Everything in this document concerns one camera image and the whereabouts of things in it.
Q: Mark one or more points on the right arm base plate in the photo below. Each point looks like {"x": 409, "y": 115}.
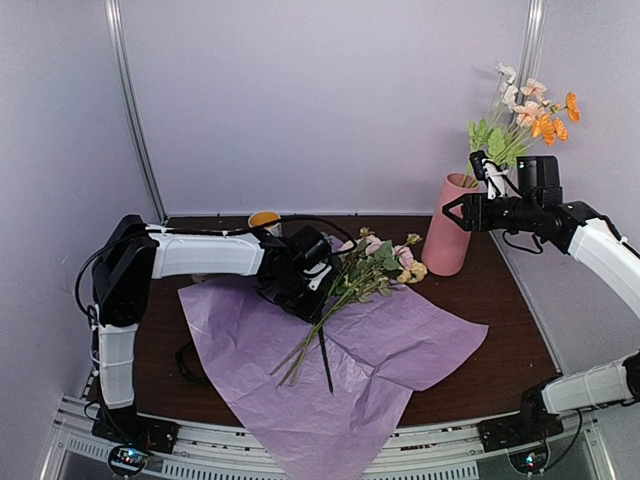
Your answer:
{"x": 516, "y": 430}

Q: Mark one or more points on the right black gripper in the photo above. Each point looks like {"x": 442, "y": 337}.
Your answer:
{"x": 469, "y": 202}

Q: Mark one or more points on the black printed ribbon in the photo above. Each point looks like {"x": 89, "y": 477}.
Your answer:
{"x": 185, "y": 371}

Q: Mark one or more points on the white floral mug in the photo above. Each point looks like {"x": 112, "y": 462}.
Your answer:
{"x": 200, "y": 278}

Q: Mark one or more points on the blue hydrangea flower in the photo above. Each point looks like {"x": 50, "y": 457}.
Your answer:
{"x": 325, "y": 359}

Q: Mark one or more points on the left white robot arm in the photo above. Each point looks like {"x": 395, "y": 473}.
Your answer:
{"x": 138, "y": 253}

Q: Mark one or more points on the pink cylindrical vase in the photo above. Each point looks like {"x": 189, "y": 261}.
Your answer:
{"x": 446, "y": 244}

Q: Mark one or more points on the pink and yellow roses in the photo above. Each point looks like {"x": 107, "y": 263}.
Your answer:
{"x": 365, "y": 267}

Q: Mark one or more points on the purple tissue paper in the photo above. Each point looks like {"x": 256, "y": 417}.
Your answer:
{"x": 380, "y": 353}

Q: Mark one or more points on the fuzzy green orange flower stem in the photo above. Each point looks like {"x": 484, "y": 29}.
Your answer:
{"x": 551, "y": 127}

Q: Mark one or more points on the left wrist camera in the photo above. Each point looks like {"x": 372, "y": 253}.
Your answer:
{"x": 310, "y": 248}

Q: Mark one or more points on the left aluminium frame post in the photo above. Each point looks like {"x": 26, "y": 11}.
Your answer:
{"x": 118, "y": 40}

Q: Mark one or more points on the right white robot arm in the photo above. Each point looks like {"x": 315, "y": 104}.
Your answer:
{"x": 590, "y": 238}

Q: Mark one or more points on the mug with yellow interior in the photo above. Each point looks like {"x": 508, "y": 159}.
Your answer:
{"x": 269, "y": 220}

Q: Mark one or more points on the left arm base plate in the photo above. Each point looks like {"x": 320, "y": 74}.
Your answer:
{"x": 126, "y": 426}

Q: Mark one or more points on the aluminium front rail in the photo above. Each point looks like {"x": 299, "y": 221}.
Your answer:
{"x": 76, "y": 448}

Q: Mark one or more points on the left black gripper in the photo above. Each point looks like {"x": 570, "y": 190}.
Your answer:
{"x": 309, "y": 312}

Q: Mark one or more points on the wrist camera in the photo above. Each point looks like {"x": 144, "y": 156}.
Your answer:
{"x": 310, "y": 248}
{"x": 539, "y": 179}

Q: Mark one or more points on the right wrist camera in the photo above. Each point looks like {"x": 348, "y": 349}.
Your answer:
{"x": 539, "y": 179}

